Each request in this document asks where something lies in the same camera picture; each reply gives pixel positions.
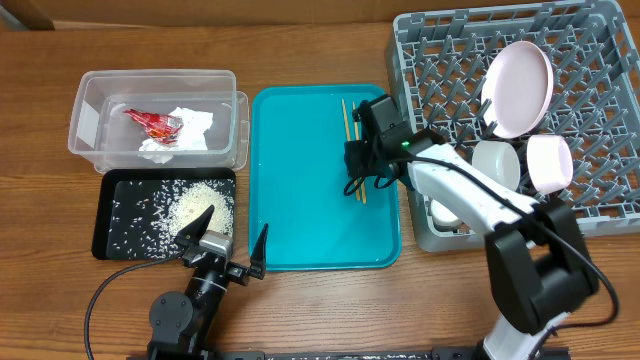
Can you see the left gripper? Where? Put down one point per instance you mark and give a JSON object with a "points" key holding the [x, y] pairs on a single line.
{"points": [[240, 273]]}

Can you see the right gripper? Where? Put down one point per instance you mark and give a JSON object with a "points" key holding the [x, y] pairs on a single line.
{"points": [[358, 161]]}

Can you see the pile of rice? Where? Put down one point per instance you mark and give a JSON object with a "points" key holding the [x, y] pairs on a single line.
{"points": [[146, 215]]}

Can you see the small white cup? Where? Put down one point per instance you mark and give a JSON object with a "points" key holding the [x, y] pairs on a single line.
{"points": [[443, 219]]}

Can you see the white napkin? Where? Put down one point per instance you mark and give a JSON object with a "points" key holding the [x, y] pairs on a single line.
{"points": [[190, 138]]}

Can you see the red snack wrapper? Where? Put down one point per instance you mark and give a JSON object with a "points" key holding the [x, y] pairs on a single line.
{"points": [[161, 128]]}

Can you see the large white plate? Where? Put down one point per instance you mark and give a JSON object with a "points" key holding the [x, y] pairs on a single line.
{"points": [[519, 85]]}

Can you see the small pink plate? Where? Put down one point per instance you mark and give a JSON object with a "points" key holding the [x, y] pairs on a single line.
{"points": [[549, 163]]}

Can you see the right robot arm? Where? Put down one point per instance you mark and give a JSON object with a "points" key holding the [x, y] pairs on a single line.
{"points": [[539, 267]]}

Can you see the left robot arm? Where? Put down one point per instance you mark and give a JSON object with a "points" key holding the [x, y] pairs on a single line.
{"points": [[181, 321]]}

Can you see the grey dishwasher rack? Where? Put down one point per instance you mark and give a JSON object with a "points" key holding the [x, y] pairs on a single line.
{"points": [[437, 63]]}

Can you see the teal serving tray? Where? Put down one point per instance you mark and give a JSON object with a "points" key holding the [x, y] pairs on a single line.
{"points": [[297, 177]]}

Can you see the black plastic tray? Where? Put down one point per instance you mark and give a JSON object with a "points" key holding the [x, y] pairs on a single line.
{"points": [[113, 177]]}

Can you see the clear plastic bin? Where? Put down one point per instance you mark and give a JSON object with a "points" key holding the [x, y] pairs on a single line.
{"points": [[103, 134]]}

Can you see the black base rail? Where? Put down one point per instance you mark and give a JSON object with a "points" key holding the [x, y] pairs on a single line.
{"points": [[438, 353]]}

